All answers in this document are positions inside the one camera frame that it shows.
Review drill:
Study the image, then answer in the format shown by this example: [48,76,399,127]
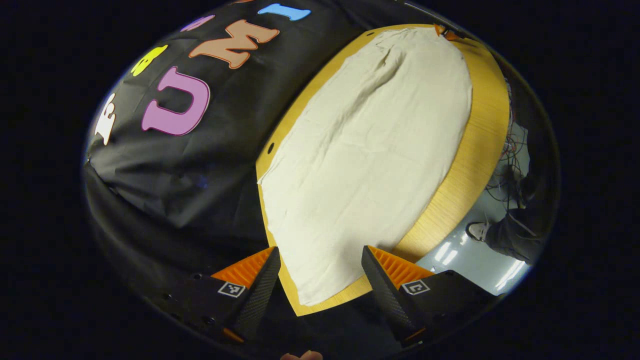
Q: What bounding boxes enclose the black backdrop cloth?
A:
[82,0,451,358]

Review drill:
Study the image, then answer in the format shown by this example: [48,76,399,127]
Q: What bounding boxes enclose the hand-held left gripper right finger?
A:
[361,245,501,348]

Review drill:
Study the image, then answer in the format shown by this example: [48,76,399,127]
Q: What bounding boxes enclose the person's dark trouser leg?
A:
[484,206,547,266]

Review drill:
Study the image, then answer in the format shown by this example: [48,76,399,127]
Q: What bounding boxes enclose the tangle of thin cables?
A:
[485,75,532,211]

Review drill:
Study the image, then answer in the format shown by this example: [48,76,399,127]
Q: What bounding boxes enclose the white jeans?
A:
[257,26,473,307]

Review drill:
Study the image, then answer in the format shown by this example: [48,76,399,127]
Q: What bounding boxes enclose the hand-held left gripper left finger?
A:
[150,246,282,345]

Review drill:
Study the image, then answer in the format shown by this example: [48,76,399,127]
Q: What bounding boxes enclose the person's white shoe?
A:
[466,221,494,243]

